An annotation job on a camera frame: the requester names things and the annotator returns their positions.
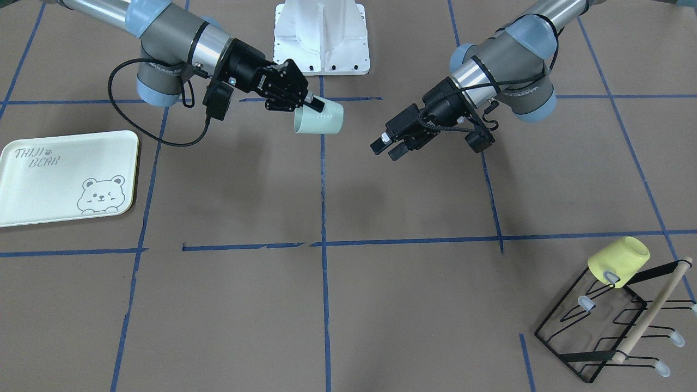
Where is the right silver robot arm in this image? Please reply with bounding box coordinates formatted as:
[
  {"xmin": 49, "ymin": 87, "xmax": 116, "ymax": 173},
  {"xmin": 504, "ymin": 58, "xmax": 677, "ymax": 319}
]
[{"xmin": 59, "ymin": 1, "xmax": 325, "ymax": 121}]

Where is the black wire cup rack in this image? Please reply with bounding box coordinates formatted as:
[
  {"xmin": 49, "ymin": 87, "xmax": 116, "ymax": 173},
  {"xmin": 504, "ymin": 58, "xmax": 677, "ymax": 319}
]
[{"xmin": 534, "ymin": 260, "xmax": 695, "ymax": 384}]

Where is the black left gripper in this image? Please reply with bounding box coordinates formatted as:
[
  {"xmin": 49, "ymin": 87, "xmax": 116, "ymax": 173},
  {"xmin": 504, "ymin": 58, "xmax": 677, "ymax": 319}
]
[{"xmin": 370, "ymin": 77, "xmax": 473, "ymax": 162}]

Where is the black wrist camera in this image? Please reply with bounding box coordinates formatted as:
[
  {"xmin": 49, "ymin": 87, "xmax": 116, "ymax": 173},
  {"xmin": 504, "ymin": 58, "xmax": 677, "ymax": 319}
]
[
  {"xmin": 203, "ymin": 79, "xmax": 234, "ymax": 121},
  {"xmin": 465, "ymin": 126, "xmax": 496, "ymax": 154}
]

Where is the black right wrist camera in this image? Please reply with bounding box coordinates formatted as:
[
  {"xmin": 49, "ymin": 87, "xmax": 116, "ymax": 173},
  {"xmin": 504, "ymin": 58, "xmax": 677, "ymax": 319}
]
[{"xmin": 203, "ymin": 79, "xmax": 234, "ymax": 121}]

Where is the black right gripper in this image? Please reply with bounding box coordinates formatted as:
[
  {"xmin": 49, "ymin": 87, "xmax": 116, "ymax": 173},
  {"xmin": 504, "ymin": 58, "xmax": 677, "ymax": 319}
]
[{"xmin": 220, "ymin": 39, "xmax": 325, "ymax": 113}]

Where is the yellow cup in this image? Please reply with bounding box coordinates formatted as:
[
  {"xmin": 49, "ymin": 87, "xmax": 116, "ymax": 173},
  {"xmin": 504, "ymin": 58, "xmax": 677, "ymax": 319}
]
[{"xmin": 587, "ymin": 236, "xmax": 650, "ymax": 288}]

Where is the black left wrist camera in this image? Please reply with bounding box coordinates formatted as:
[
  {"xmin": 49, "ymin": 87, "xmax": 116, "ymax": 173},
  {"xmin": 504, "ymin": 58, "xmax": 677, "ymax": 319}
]
[{"xmin": 465, "ymin": 126, "xmax": 496, "ymax": 154}]

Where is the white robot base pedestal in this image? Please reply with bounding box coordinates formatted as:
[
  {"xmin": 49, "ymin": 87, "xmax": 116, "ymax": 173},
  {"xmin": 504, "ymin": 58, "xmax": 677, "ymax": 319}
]
[{"xmin": 272, "ymin": 1, "xmax": 371, "ymax": 75}]

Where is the wooden rack handle bar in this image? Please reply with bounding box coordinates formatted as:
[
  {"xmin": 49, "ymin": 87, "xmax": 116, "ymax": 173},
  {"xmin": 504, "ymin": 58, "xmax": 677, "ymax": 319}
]
[{"xmin": 612, "ymin": 256, "xmax": 693, "ymax": 365}]

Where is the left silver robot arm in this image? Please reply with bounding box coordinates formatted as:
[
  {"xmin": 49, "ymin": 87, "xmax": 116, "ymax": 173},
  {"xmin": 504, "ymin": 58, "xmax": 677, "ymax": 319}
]
[{"xmin": 370, "ymin": 1, "xmax": 595, "ymax": 161}]

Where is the cream bear tray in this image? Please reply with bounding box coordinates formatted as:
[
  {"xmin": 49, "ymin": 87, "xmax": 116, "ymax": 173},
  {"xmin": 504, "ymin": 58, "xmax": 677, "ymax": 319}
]
[{"xmin": 1, "ymin": 131, "xmax": 139, "ymax": 226}]

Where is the pale green cup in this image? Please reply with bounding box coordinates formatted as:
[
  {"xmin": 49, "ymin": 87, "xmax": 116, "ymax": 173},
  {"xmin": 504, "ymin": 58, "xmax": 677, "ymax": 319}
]
[{"xmin": 294, "ymin": 97, "xmax": 344, "ymax": 134}]

